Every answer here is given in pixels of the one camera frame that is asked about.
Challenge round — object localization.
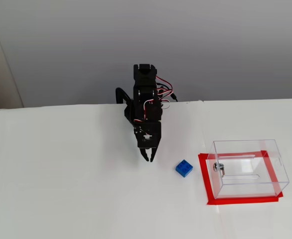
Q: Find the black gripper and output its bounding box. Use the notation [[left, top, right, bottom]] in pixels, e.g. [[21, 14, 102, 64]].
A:
[[133, 120, 162, 163]]

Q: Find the blue lego brick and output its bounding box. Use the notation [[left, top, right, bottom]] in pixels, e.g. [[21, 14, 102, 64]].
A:
[[174, 159, 194, 178]]

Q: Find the transparent plastic box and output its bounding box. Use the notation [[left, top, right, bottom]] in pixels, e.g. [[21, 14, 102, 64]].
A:
[[205, 139, 290, 200]]

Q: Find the black table clamp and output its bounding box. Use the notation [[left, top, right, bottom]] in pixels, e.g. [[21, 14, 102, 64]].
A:
[[115, 87, 132, 106]]

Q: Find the silver lock cylinder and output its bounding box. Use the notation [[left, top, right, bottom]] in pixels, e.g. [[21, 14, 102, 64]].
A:
[[212, 163, 227, 178]]

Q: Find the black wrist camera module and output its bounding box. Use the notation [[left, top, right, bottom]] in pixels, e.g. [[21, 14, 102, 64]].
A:
[[138, 125, 162, 149]]

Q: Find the red white wrist servo cable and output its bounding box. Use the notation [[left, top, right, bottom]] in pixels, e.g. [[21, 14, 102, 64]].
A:
[[133, 99, 157, 124]]

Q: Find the red base servo cable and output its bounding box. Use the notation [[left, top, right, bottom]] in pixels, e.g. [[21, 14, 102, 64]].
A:
[[158, 94, 179, 111]]

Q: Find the red white forearm servo cable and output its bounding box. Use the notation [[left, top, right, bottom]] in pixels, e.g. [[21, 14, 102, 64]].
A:
[[155, 76, 174, 98]]

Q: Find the red tape frame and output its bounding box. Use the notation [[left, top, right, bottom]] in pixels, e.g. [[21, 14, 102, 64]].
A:
[[198, 150, 284, 206]]

